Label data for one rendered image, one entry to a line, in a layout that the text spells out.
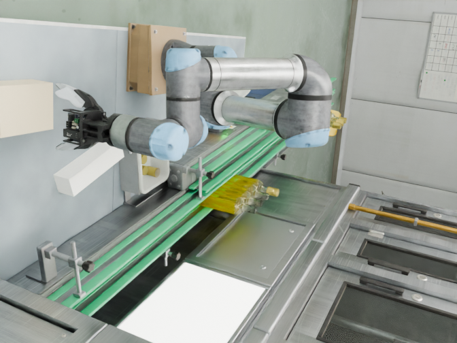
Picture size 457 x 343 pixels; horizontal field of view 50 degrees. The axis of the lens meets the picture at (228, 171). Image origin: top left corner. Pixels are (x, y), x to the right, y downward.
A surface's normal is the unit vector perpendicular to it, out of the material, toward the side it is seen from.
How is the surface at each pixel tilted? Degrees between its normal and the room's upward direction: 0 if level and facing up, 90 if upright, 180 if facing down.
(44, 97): 0
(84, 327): 90
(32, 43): 0
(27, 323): 90
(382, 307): 90
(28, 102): 0
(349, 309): 90
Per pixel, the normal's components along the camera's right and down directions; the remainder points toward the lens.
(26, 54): 0.89, 0.20
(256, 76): 0.58, 0.29
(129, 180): -0.46, 0.36
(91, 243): 0.02, -0.91
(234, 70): 0.57, -0.04
